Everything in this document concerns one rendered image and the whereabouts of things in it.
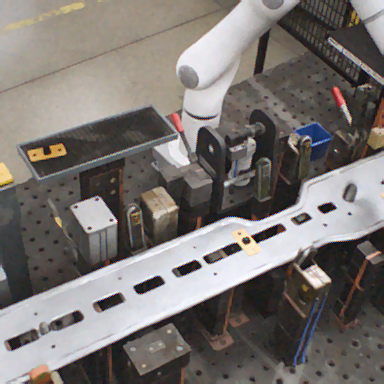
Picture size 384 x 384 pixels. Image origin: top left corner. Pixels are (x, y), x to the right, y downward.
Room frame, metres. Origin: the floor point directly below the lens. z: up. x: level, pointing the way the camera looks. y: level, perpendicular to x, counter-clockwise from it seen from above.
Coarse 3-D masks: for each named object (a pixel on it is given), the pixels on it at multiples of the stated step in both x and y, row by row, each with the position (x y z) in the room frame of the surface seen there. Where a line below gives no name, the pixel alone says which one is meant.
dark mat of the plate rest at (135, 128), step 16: (144, 112) 1.31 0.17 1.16; (80, 128) 1.22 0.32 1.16; (96, 128) 1.23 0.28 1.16; (112, 128) 1.23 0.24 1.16; (128, 128) 1.24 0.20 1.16; (144, 128) 1.25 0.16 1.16; (160, 128) 1.26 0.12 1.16; (32, 144) 1.14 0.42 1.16; (48, 144) 1.15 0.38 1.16; (64, 144) 1.15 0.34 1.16; (80, 144) 1.16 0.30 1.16; (96, 144) 1.17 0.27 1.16; (112, 144) 1.17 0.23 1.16; (128, 144) 1.18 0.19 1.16; (48, 160) 1.09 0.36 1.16; (64, 160) 1.10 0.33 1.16; (80, 160) 1.10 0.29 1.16
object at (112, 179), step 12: (96, 168) 1.13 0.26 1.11; (108, 168) 1.15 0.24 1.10; (120, 168) 1.18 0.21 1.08; (84, 180) 1.16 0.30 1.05; (96, 180) 1.14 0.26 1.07; (108, 180) 1.16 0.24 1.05; (120, 180) 1.18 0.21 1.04; (84, 192) 1.16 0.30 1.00; (96, 192) 1.14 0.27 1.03; (108, 192) 1.16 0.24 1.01; (120, 192) 1.18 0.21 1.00; (108, 204) 1.16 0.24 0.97; (120, 204) 1.18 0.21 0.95; (120, 216) 1.18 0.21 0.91; (120, 228) 1.18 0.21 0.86; (120, 240) 1.18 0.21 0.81; (120, 252) 1.18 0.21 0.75
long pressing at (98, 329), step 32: (320, 192) 1.27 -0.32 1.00; (224, 224) 1.11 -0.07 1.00; (256, 224) 1.12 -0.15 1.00; (288, 224) 1.13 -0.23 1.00; (320, 224) 1.15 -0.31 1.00; (352, 224) 1.16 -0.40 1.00; (160, 256) 0.98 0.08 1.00; (192, 256) 0.99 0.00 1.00; (256, 256) 1.01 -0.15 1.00; (288, 256) 1.03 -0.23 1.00; (64, 288) 0.85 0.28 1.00; (96, 288) 0.86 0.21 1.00; (128, 288) 0.87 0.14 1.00; (160, 288) 0.88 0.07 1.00; (192, 288) 0.89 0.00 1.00; (224, 288) 0.91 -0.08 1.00; (0, 320) 0.75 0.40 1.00; (32, 320) 0.75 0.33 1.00; (96, 320) 0.77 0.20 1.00; (128, 320) 0.78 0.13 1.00; (160, 320) 0.80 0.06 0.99; (0, 352) 0.67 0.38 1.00; (32, 352) 0.68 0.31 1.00; (64, 352) 0.69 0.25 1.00
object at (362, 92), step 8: (360, 88) 1.45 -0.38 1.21; (368, 88) 1.47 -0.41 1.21; (360, 96) 1.45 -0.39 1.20; (368, 96) 1.43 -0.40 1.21; (376, 96) 1.44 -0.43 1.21; (360, 104) 1.44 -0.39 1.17; (368, 104) 1.46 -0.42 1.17; (360, 112) 1.45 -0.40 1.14; (352, 120) 1.45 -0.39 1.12; (360, 120) 1.45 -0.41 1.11; (352, 128) 1.44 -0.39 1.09; (360, 128) 1.45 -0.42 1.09; (360, 136) 1.45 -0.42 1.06
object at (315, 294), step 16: (304, 272) 0.94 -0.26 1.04; (320, 272) 0.95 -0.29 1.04; (288, 288) 0.96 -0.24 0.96; (304, 288) 0.92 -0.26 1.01; (320, 288) 0.91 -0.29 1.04; (288, 304) 0.95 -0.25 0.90; (304, 304) 0.91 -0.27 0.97; (320, 304) 0.92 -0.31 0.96; (288, 320) 0.94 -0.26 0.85; (304, 320) 0.91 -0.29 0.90; (272, 336) 0.96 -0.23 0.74; (288, 336) 0.92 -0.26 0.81; (304, 336) 0.93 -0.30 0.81; (272, 352) 0.94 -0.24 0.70; (288, 352) 0.91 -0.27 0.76; (304, 352) 0.92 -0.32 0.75
